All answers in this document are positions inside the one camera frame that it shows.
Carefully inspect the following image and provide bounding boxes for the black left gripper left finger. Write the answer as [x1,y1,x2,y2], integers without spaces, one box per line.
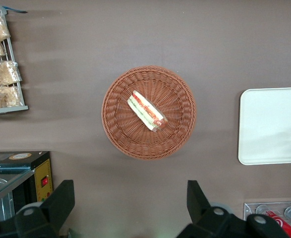
[14,179,76,238]

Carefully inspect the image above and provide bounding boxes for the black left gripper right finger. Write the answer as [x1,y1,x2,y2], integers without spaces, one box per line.
[176,180,245,238]

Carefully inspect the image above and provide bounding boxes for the white plastic tray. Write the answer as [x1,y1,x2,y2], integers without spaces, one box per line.
[237,87,291,166]

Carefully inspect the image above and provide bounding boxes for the black yellow food warmer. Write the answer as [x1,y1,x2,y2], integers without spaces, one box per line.
[0,150,54,223]

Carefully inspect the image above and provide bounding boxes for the clear acrylic can holder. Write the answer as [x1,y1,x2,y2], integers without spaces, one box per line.
[243,201,291,238]

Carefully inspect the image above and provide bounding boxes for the brown round wicker basket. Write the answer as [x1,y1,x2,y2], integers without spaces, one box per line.
[101,65,197,161]

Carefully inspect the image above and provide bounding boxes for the wrapped sandwich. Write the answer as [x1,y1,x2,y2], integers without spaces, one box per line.
[127,90,168,132]

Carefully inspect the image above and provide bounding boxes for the blue strip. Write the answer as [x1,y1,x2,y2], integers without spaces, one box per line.
[0,0,28,14]

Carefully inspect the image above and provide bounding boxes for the grey wire display rack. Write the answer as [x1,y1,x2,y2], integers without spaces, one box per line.
[0,5,29,116]

